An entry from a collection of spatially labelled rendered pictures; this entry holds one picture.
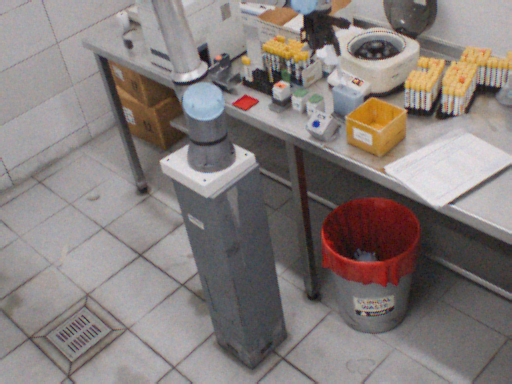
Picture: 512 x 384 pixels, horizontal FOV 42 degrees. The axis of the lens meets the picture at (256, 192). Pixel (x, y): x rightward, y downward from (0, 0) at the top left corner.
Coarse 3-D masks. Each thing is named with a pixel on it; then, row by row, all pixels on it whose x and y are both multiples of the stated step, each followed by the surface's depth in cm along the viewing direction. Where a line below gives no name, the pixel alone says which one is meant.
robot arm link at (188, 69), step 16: (160, 0) 185; (176, 0) 187; (160, 16) 188; (176, 16) 188; (176, 32) 191; (176, 48) 194; (192, 48) 196; (176, 64) 198; (192, 64) 198; (176, 80) 200; (192, 80) 199; (208, 80) 203
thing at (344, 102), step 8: (336, 88) 216; (344, 88) 216; (336, 96) 217; (344, 96) 214; (352, 96) 212; (360, 96) 212; (336, 104) 219; (344, 104) 216; (352, 104) 213; (360, 104) 214; (336, 112) 222; (344, 112) 218; (344, 120) 218
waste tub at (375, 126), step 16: (352, 112) 205; (368, 112) 211; (384, 112) 209; (400, 112) 204; (352, 128) 204; (368, 128) 199; (384, 128) 197; (400, 128) 204; (352, 144) 208; (368, 144) 203; (384, 144) 201
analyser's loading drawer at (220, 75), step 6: (210, 66) 250; (216, 66) 245; (210, 72) 244; (216, 72) 246; (222, 72) 242; (228, 72) 244; (216, 78) 242; (222, 78) 242; (228, 78) 241; (234, 78) 239; (240, 78) 242; (222, 84) 240; (228, 84) 238; (234, 84) 241
